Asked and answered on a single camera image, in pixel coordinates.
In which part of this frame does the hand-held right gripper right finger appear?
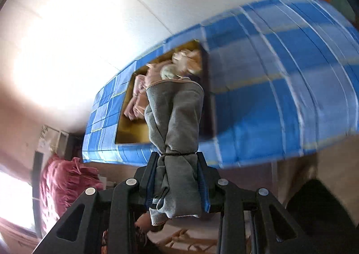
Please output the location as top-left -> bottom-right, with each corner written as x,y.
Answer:
196,151 -> 317,254

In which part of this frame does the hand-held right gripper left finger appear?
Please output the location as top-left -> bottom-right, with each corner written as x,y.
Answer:
32,151 -> 160,254

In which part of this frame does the red tin box gold inside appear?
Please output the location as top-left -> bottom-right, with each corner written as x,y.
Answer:
115,39 -> 218,146

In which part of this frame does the grey cloth pink trim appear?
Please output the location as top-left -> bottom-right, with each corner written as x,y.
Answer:
143,78 -> 204,226

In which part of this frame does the peach cloth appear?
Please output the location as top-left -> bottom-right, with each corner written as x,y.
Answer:
146,49 -> 203,86

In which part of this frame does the pink bedding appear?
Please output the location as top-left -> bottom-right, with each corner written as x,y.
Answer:
39,154 -> 105,239

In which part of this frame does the white shelf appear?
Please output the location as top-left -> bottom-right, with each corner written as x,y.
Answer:
39,128 -> 70,153

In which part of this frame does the pale patterned cloth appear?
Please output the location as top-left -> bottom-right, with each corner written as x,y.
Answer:
160,64 -> 177,80

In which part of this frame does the person's black trouser leg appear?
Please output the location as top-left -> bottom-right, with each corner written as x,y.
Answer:
286,178 -> 359,254

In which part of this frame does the blue checked cloth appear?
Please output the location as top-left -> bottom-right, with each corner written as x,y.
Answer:
81,0 -> 359,170

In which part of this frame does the beige strappy cloth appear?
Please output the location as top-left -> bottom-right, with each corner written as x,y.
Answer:
147,219 -> 223,254

